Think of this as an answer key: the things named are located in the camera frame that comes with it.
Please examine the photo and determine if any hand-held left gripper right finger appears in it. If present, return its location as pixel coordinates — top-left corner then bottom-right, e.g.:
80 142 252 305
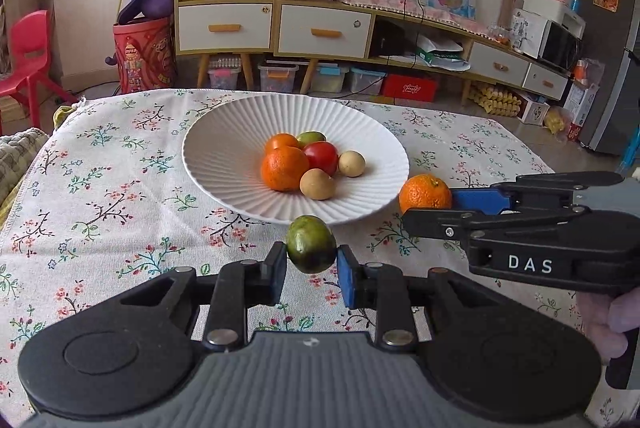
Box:
336 245 506 354

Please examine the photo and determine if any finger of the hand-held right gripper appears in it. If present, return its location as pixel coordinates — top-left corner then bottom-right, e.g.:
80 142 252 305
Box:
449 172 626 215
401 207 589 242

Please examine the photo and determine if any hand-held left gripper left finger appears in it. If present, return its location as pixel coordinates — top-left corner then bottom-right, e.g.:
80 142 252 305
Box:
120 242 288 354

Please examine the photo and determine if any small dimpled mandarin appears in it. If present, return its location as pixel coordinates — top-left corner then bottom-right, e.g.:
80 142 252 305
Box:
398 173 453 215

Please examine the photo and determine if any large beige round fruit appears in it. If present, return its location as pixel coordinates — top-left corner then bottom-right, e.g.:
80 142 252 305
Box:
299 168 336 201

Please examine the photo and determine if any large orange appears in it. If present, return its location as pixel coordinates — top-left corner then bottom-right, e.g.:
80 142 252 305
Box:
260 146 311 192

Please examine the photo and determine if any small beige round fruit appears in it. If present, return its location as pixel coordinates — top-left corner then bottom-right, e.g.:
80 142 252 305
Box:
338 150 366 178

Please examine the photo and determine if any red tomato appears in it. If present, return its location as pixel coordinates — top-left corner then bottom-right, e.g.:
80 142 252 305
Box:
302 141 340 176

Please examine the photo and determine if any white ribbed plate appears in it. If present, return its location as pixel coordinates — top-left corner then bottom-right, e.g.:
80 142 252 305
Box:
181 93 411 225

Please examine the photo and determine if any orange tomato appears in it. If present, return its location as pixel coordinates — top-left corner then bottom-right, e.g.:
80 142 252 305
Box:
265 133 301 156

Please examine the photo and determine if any person's right hand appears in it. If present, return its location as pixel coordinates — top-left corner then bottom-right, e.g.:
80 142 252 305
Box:
576 287 640 365

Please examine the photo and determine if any red flat box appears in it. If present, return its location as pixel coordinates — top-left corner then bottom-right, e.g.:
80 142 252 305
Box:
381 73 440 104

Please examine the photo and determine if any green and white paper bag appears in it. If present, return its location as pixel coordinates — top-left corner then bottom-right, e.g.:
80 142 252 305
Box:
415 33 472 72

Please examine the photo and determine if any clear plastic storage bin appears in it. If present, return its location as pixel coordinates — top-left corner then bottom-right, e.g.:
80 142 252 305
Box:
348 67 387 96
207 56 241 90
257 62 299 93

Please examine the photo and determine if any white printed carton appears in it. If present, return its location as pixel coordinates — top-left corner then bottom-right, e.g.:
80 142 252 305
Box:
511 8 551 58

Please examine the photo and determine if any floral tablecloth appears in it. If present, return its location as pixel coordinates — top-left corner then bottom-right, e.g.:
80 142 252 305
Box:
0 87 640 424

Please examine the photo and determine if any black microwave oven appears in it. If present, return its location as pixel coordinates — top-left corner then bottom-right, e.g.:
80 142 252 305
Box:
537 21 581 69

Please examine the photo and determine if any blue-lidded plastic storage bin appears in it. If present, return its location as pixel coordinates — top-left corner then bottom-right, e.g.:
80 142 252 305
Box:
310 64 349 94

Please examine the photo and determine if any black box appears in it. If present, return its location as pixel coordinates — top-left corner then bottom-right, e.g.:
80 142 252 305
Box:
374 17 408 58

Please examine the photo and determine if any dark grey refrigerator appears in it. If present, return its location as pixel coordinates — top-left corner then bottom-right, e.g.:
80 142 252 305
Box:
577 0 640 156

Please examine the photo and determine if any pink lace runner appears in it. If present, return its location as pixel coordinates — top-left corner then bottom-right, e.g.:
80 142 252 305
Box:
337 0 488 36

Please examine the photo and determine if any white appliance box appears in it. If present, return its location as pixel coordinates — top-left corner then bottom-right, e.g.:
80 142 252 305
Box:
522 0 586 36

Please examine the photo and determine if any wooden cabinet with white drawers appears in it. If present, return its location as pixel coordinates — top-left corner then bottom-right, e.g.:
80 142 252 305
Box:
174 0 573 109

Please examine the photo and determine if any red patterned bucket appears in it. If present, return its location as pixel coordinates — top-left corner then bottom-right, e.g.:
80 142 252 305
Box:
112 16 177 95

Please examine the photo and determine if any yellow patterned cloth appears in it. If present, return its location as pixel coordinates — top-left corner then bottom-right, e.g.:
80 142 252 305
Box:
0 103 83 234

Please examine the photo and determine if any grey quilted blanket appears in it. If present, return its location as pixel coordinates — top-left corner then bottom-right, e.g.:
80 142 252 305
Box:
0 128 51 209

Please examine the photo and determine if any red plastic chair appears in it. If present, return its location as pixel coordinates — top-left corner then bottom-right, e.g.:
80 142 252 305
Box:
0 10 76 106

